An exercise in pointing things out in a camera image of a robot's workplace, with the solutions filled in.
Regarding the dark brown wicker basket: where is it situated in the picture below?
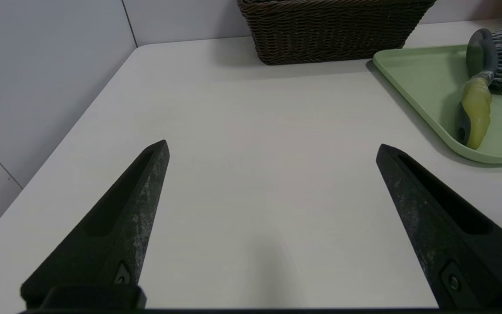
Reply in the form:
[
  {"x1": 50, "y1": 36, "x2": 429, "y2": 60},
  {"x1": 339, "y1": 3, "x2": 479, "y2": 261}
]
[{"x1": 237, "y1": 0, "x2": 438, "y2": 66}]

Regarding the light green plastic tray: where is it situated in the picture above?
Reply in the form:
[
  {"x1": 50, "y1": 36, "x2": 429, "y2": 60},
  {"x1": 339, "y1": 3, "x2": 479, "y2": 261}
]
[{"x1": 373, "y1": 44, "x2": 502, "y2": 164}]

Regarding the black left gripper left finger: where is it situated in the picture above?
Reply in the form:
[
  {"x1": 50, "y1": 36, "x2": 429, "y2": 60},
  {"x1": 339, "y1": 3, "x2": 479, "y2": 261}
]
[{"x1": 20, "y1": 140, "x2": 170, "y2": 310}]

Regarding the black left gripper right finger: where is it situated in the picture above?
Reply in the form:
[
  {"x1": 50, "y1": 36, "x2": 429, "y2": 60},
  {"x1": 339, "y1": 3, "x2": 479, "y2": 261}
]
[{"x1": 376, "y1": 144, "x2": 502, "y2": 310}]

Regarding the grey brush with green handle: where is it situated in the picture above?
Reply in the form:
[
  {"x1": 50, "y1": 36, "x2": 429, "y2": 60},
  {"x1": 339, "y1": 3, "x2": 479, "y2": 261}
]
[{"x1": 455, "y1": 20, "x2": 502, "y2": 150}]

